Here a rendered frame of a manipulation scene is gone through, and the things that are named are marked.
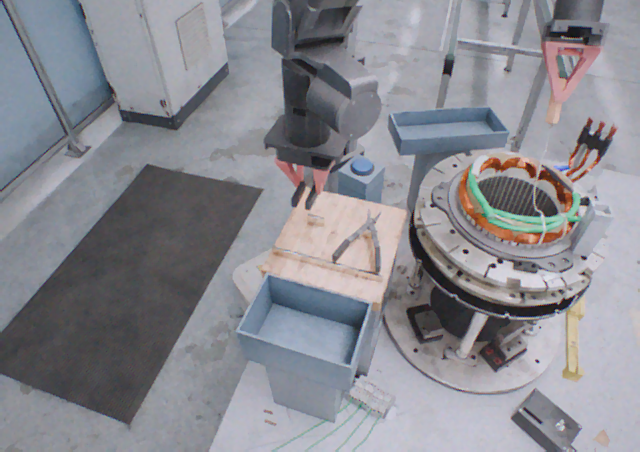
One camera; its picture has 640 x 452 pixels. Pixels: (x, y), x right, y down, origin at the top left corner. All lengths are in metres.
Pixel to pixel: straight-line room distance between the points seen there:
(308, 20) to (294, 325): 0.46
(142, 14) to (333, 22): 2.21
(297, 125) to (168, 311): 1.54
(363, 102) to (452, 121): 0.65
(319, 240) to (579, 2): 0.49
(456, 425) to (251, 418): 0.38
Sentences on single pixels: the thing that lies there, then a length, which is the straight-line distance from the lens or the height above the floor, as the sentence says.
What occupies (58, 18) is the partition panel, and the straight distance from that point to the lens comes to 2.91.
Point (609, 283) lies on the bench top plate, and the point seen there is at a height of 0.78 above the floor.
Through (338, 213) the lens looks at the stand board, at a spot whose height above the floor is 1.07.
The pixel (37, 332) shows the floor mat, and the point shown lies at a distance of 2.17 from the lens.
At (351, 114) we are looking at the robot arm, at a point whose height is 1.36.
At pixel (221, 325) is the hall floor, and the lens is 1.90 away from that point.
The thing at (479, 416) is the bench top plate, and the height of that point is 0.78.
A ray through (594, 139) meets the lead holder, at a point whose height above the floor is 1.21.
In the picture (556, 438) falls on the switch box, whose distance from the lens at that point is 0.90.
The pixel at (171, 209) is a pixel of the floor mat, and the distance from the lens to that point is 2.38.
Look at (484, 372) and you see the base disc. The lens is 0.93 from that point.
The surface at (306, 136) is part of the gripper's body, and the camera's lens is 0.53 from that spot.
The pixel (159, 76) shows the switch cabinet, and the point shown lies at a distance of 2.78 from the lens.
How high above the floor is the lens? 1.61
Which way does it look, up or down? 45 degrees down
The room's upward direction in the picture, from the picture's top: straight up
